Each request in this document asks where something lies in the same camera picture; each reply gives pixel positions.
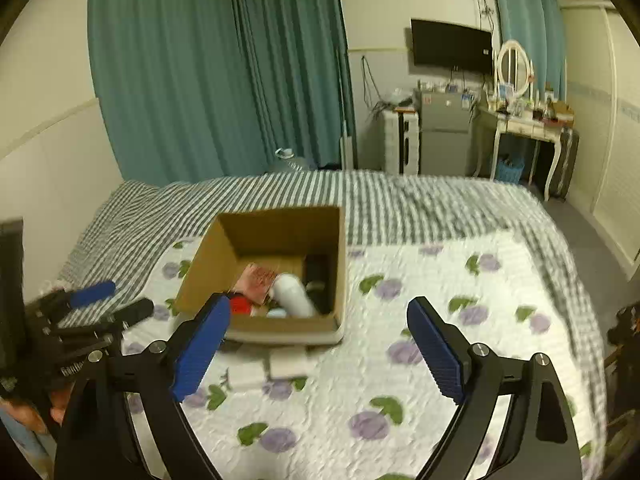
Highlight red cap white bottle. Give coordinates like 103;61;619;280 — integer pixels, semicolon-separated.
229;294;255;316

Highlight red patterned booklet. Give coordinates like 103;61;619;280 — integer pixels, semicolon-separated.
232;263;278;306

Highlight light blue computer mouse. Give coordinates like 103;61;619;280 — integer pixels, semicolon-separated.
266;308;288;318

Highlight white plastic bottle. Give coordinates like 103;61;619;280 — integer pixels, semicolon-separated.
270;273;318;318

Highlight black square box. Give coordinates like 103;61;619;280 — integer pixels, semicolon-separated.
303;255;332;315

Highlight green checked bed sheet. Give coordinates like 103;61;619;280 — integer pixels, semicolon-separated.
41;169;609;411

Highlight open cardboard box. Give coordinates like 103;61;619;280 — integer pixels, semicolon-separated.
175;206;347;346

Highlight white floral quilted mat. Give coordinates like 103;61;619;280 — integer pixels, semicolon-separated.
119;228;609;480

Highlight clear water jug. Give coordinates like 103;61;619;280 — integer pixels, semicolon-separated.
269;148;311;174

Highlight large green curtain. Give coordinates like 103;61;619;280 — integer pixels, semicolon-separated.
88;0;355;185

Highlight blue storage basket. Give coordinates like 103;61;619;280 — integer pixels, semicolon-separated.
496;156;525;184

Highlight dark suitcase beside table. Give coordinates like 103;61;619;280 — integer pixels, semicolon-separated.
549;127;580;200

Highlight white dressing table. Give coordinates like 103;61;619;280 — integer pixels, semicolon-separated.
473;105;566;202

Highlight white suitcase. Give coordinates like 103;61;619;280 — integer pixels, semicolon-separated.
382;110;420;176

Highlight silver mini fridge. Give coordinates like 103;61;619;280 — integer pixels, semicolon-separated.
419;92;473;177

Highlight oval white mirror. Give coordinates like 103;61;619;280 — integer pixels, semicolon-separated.
495;39;535;99

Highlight narrow green curtain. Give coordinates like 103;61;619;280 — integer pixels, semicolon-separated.
496;0;566;99

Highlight black wall television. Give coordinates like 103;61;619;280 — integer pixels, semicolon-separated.
411;18;494;75

